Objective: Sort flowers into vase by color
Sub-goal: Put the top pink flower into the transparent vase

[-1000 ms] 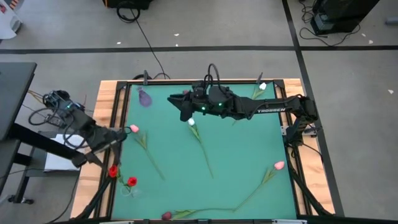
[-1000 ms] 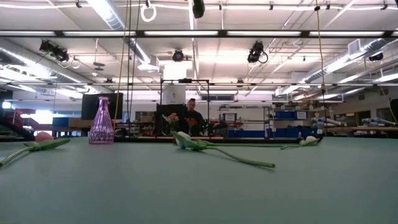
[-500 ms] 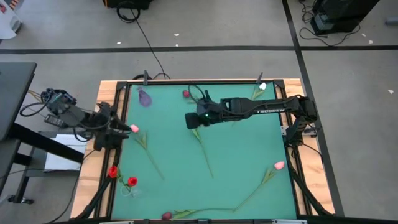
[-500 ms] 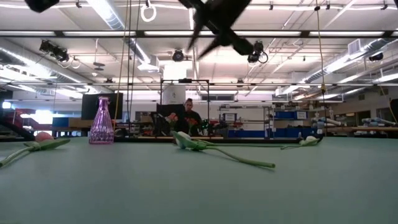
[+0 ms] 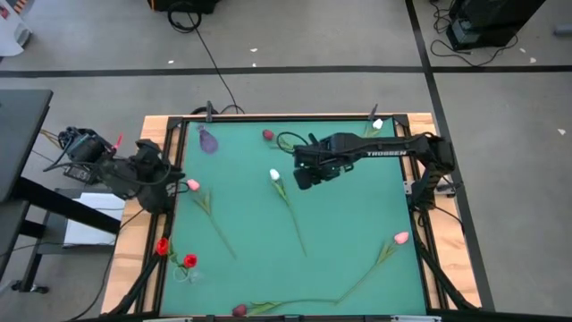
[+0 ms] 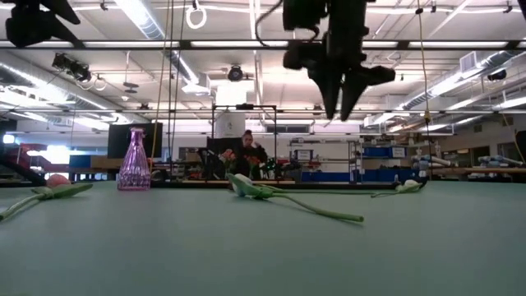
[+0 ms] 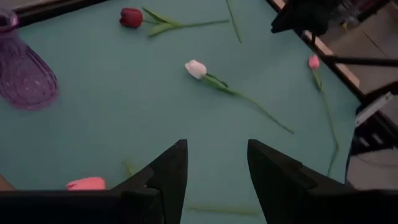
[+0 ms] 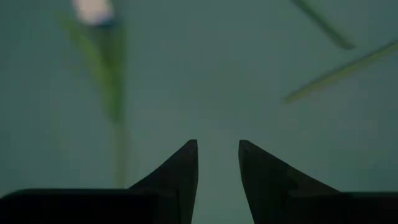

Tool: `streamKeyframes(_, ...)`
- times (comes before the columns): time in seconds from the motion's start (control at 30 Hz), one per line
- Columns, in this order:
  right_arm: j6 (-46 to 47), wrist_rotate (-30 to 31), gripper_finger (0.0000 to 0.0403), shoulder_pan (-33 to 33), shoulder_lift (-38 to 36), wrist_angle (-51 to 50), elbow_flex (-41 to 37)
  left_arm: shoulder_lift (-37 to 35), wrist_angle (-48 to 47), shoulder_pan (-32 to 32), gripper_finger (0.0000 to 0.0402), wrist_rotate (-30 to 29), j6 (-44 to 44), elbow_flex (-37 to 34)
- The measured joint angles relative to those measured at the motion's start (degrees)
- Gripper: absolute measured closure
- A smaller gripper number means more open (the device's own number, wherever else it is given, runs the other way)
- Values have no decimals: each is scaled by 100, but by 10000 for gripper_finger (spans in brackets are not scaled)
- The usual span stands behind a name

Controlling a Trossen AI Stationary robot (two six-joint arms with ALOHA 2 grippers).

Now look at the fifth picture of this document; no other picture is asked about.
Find black table frame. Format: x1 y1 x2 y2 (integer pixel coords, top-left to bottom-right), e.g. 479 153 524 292
133 113 448 319

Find purple glass vase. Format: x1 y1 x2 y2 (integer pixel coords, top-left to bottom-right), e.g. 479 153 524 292
198 124 220 156

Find white tulip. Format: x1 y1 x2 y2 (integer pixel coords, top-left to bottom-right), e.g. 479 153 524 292
364 117 384 138
269 168 308 258

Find black desk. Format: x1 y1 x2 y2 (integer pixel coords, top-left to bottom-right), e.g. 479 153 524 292
0 88 122 295

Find black computer tower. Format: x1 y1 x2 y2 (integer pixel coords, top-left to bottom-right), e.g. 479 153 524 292
445 0 547 52

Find white flat box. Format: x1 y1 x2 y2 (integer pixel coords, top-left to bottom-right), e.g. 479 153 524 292
62 191 127 248

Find white appliance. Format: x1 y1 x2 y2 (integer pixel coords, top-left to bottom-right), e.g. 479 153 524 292
0 0 33 58

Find clear glass vase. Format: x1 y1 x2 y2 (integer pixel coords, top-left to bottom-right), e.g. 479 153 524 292
172 263 202 285

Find red roses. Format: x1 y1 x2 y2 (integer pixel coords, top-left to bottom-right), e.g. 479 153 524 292
155 236 182 269

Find white frame bracket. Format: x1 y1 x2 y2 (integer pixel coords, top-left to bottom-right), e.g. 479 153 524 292
390 314 442 322

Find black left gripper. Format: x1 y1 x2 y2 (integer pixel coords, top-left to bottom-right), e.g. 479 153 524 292
127 139 187 214

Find black equipment box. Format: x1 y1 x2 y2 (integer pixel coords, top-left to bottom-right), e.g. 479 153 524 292
147 0 221 14

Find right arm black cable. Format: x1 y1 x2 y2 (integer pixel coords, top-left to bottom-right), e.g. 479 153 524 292
275 131 311 156

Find black floor cable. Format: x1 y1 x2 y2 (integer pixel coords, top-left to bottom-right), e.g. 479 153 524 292
166 1 246 115

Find pink tulip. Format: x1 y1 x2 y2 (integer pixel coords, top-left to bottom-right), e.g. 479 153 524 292
186 178 238 260
334 231 410 305

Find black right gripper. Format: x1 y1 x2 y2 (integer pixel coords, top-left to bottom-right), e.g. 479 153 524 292
292 132 357 191

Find dark red tulip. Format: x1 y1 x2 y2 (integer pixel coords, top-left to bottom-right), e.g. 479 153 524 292
262 129 296 151
231 298 339 318

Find green table mat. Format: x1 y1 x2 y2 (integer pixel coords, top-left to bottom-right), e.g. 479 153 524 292
159 119 428 317

